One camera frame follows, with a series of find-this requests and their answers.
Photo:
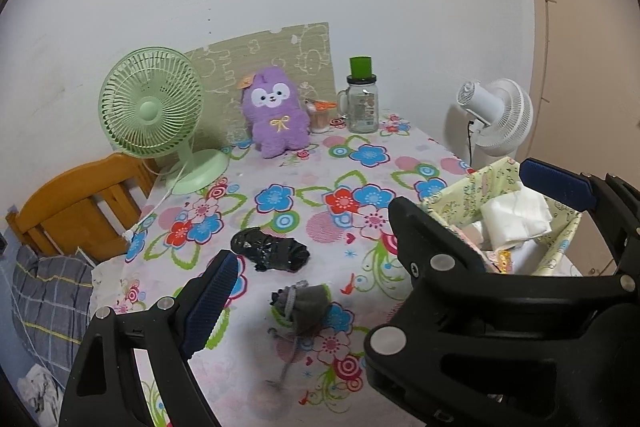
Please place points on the green desk fan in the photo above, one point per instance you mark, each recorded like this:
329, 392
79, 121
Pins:
150, 112

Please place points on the glass jar with green lid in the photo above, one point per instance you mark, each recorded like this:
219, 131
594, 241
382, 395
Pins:
361, 107

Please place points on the green patterned board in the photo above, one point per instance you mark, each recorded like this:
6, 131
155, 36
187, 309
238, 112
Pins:
225, 67

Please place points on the white cloth pack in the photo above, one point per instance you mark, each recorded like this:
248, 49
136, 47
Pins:
515, 217

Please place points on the white standing fan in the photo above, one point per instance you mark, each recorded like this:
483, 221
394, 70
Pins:
505, 117

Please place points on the cotton swab container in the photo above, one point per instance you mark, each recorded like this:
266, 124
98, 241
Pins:
320, 119

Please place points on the floral tablecloth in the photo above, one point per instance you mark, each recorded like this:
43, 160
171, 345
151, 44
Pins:
320, 167

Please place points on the wooden headboard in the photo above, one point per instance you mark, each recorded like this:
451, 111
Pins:
60, 202

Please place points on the purple plush toy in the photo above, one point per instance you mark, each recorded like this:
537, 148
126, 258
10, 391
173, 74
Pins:
280, 132

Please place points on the pink packet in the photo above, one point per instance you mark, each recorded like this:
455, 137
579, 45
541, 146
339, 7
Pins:
475, 247

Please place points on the black crumpled plastic bag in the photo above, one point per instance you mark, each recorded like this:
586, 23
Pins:
270, 252

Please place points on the white crumpled cloth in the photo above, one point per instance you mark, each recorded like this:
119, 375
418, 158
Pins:
40, 394

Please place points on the beige door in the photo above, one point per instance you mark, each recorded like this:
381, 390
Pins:
590, 57

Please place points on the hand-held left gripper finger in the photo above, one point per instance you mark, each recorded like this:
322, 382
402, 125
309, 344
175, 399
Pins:
210, 302

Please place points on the grey plaid cloth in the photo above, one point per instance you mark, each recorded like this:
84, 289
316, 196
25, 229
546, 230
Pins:
50, 307

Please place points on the yellow patterned box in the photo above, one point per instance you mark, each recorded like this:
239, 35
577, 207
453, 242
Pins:
470, 189

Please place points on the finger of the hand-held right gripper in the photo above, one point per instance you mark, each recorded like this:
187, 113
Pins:
500, 317
555, 184

